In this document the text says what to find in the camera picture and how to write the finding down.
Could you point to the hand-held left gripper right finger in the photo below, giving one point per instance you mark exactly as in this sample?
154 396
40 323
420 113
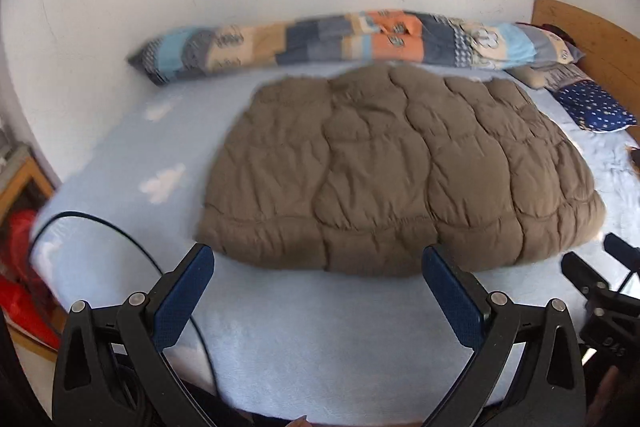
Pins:
452 302

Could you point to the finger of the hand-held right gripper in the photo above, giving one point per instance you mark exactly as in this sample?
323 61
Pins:
622 251
582 272

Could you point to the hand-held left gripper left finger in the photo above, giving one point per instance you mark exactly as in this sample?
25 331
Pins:
182 302

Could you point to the brown padded jacket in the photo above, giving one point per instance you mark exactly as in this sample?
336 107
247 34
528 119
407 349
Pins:
400 167

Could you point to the person's right hand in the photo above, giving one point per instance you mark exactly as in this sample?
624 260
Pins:
606 394

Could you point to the light blue cloud-print blanket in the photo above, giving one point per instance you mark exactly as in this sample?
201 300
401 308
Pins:
325 332

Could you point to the navy star-print pillow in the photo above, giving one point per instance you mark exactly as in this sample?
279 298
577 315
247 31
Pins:
595 107

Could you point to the red plastic bag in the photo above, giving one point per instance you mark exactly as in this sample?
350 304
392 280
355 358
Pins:
20 297

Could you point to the grey patterned pillow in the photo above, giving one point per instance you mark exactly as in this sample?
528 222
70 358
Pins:
567 77

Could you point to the small beige pillow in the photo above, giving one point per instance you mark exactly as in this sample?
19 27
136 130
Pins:
532 78

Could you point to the wooden headboard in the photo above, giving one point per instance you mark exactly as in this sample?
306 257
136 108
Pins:
600 37

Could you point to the dark red cloth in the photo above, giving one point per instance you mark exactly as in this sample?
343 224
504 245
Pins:
552 31

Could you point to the long patchwork pillow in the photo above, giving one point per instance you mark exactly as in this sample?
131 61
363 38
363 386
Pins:
350 39

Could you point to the wooden frame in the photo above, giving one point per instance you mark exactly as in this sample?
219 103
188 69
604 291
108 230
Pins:
22 177

